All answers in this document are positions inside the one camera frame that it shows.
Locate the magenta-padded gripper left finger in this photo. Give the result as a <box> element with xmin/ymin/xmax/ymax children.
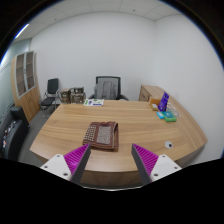
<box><xmin>39</xmin><ymin>143</ymin><xmax>92</xmax><ymax>185</ymax></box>

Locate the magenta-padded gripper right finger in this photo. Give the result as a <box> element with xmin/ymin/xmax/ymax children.
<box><xmin>131</xmin><ymin>143</ymin><xmax>183</xmax><ymax>186</ymax></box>

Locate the brown patterned towel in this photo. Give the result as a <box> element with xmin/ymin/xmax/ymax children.
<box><xmin>82</xmin><ymin>120</ymin><xmax>120</xmax><ymax>152</ymax></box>

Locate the green box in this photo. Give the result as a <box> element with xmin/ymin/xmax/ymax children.
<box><xmin>163</xmin><ymin>111</ymin><xmax>178</xmax><ymax>123</ymax></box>

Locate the orange box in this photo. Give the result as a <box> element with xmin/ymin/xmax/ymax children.
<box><xmin>148</xmin><ymin>97</ymin><xmax>162</xmax><ymax>106</ymax></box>

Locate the purple standing card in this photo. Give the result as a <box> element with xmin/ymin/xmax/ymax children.
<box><xmin>157</xmin><ymin>91</ymin><xmax>170</xmax><ymax>112</ymax></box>

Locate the white printed leaflet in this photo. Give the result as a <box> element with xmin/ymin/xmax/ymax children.
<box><xmin>83</xmin><ymin>98</ymin><xmax>105</xmax><ymax>107</ymax></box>

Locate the black leather office chair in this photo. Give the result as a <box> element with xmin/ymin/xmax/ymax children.
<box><xmin>0</xmin><ymin>105</ymin><xmax>30</xmax><ymax>162</ymax></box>

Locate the small brown cardboard box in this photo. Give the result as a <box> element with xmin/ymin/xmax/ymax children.
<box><xmin>60</xmin><ymin>88</ymin><xmax>72</xmax><ymax>104</ymax></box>

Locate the low wooden side cabinet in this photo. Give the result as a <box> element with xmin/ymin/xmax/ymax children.
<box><xmin>138</xmin><ymin>84</ymin><xmax>166</xmax><ymax>103</ymax></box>

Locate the black mesh office chair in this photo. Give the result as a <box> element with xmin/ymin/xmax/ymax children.
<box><xmin>87</xmin><ymin>75</ymin><xmax>130</xmax><ymax>102</ymax></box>

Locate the wooden cabinet with glass doors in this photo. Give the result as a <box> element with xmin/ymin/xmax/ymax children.
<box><xmin>10</xmin><ymin>49</ymin><xmax>42</xmax><ymax>123</ymax></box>

